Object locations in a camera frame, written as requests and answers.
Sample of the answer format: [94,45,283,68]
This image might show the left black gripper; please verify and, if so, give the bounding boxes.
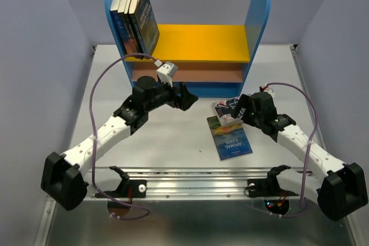
[146,77,198,113]

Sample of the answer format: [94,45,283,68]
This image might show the Little Women book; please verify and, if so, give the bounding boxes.
[212,97,245,127]

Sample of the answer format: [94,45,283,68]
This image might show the A Tale of Two Cities book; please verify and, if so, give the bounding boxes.
[118,0,135,54]

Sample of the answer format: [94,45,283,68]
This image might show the Nineteen Eighty-Four book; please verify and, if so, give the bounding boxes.
[129,0,160,55]

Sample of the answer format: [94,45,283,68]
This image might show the Jane Eyre book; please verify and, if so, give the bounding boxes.
[110,0,130,54]

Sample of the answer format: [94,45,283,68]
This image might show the Three Days to See book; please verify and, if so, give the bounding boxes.
[123,0,141,54]

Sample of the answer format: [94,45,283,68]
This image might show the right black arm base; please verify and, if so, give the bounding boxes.
[244,178,298,198]

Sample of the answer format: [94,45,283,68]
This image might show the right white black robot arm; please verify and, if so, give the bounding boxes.
[232,92,368,221]

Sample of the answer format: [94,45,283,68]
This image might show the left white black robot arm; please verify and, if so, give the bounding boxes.
[40,76,198,211]

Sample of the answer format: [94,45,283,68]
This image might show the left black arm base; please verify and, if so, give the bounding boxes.
[104,179,147,199]

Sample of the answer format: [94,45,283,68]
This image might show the Animal Farm book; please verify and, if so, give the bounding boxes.
[207,116,253,161]

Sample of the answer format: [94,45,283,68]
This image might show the blue and yellow bookshelf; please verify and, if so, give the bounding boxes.
[103,0,273,100]

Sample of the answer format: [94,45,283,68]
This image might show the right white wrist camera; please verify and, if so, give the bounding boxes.
[259,84,275,98]

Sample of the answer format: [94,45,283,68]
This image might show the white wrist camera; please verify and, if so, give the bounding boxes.
[154,59,178,87]
[259,84,275,98]

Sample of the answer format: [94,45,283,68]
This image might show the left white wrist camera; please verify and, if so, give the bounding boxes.
[154,59,178,87]

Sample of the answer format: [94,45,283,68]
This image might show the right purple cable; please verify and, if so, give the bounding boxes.
[266,82,319,218]

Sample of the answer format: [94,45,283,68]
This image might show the purple cable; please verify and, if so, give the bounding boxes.
[266,82,319,218]
[88,52,150,221]

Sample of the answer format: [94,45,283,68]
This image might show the aluminium mounting rail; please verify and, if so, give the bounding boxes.
[47,166,353,200]

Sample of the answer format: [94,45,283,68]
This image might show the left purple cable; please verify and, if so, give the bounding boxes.
[88,52,150,221]

